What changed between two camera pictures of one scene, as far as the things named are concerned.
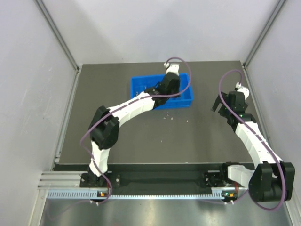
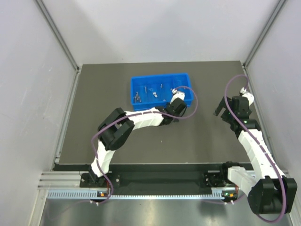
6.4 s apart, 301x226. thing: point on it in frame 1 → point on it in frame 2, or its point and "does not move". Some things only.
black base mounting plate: [159, 175] does not move
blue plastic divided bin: [138, 84] does not move
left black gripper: [172, 76] → [163, 110]
